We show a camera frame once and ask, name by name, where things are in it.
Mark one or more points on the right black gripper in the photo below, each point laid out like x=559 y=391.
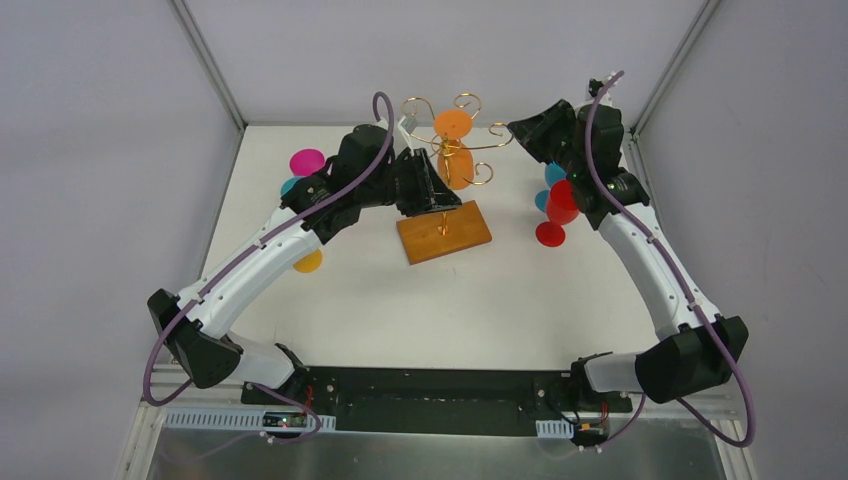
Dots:
x=549 y=132

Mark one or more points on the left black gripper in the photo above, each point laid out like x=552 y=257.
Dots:
x=409 y=183

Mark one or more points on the orange wine glass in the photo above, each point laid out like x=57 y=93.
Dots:
x=454 y=160

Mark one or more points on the blue wine glass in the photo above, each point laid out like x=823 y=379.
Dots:
x=553 y=173

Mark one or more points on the gold rack with wooden base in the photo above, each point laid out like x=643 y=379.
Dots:
x=435 y=235

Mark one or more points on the red wine glass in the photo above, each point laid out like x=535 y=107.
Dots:
x=558 y=204

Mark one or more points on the pink wine glass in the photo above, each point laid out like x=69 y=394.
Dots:
x=306 y=162

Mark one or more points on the yellow wine glass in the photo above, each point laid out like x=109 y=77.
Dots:
x=309 y=263

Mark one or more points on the teal wine glass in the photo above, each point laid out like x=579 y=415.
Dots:
x=288 y=185

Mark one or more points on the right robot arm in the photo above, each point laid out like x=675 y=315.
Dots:
x=698 y=348

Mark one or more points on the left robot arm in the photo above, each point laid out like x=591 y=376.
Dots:
x=366 y=172

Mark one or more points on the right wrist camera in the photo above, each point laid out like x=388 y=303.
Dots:
x=598 y=91

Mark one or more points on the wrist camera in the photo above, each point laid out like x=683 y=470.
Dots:
x=598 y=91
x=404 y=127

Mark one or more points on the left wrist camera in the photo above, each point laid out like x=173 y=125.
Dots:
x=404 y=127

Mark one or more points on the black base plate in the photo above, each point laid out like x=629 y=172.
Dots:
x=507 y=403

